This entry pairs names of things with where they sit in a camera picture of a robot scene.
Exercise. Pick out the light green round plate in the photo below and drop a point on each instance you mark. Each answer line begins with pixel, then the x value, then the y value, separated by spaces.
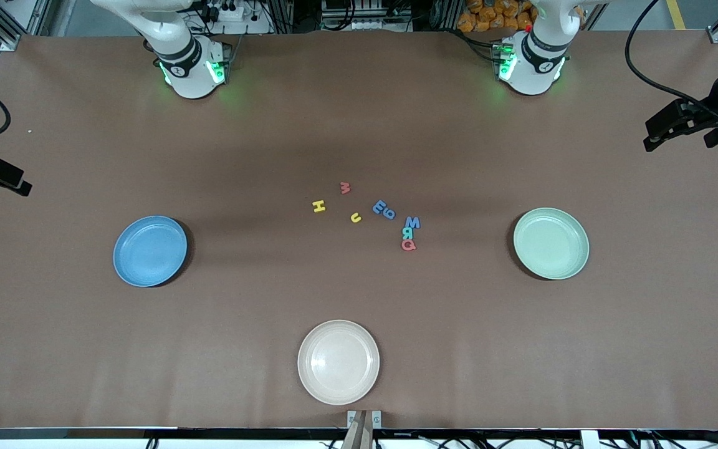
pixel 551 243

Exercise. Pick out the teal foam letter R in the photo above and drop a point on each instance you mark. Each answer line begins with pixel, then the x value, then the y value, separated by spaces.
pixel 405 234

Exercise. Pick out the blue round plate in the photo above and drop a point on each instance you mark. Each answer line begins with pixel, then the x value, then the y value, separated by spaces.
pixel 147 252

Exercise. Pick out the brown table cover sheet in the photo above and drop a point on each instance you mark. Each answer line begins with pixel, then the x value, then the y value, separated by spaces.
pixel 359 293

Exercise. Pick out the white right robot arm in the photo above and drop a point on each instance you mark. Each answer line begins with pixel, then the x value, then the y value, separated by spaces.
pixel 187 81

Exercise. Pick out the yellow foam letter H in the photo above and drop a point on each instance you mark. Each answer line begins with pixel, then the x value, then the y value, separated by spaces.
pixel 319 206

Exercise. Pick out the red foam letter Q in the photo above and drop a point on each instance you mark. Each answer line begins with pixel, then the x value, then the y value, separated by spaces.
pixel 404 245

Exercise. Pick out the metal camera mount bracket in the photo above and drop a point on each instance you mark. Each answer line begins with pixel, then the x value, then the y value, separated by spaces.
pixel 364 433

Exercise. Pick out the small blue round foam letter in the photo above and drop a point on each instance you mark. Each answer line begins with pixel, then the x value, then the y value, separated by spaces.
pixel 392 216

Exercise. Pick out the blue foam letter W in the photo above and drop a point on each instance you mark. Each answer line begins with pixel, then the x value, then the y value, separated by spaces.
pixel 412 223

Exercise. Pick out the blue foam letter E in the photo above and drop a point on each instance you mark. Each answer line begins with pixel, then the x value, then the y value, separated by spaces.
pixel 378 206

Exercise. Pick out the white power strip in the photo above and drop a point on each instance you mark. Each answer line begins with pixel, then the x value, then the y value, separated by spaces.
pixel 228 11

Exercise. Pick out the grey equipment rack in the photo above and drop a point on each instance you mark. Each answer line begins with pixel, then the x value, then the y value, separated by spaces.
pixel 365 12

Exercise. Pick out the pile of orange objects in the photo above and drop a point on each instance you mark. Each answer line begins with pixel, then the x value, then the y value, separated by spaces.
pixel 483 19

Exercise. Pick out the beige round plate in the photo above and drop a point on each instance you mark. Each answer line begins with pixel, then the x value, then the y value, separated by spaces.
pixel 338 362

